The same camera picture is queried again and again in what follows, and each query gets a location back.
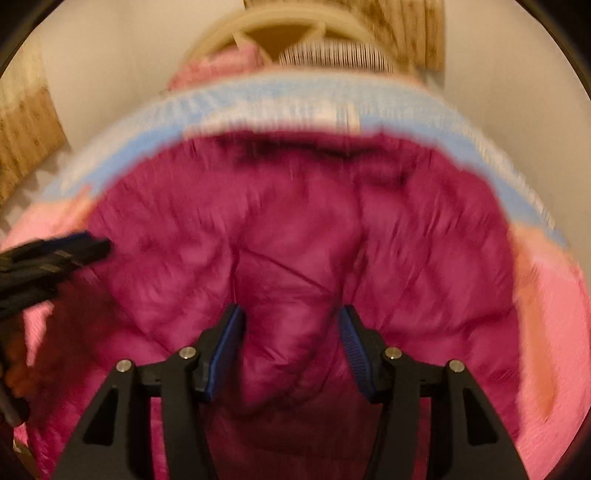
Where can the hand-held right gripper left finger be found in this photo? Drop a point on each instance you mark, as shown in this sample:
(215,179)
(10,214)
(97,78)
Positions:
(226,350)

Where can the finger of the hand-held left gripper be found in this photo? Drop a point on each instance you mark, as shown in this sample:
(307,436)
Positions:
(94,251)
(69,241)

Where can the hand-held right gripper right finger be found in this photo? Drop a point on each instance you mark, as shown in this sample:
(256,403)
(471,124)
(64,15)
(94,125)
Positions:
(355,355)

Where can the magenta puffer jacket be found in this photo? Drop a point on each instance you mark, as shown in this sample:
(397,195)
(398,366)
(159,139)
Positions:
(295,221)

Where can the beige floral window curtain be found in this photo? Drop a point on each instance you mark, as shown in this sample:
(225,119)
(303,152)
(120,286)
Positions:
(27,134)
(415,37)

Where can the pink and blue printed bedspread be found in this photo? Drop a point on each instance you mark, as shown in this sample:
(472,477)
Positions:
(554,323)

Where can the folded pink floral quilt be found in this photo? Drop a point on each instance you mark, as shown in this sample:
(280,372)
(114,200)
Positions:
(217,64)

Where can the cream wooden headboard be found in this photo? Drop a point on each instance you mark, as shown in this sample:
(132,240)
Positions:
(277,27)

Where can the striped pillow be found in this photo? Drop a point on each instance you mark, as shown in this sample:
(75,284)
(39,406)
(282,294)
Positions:
(332,55)

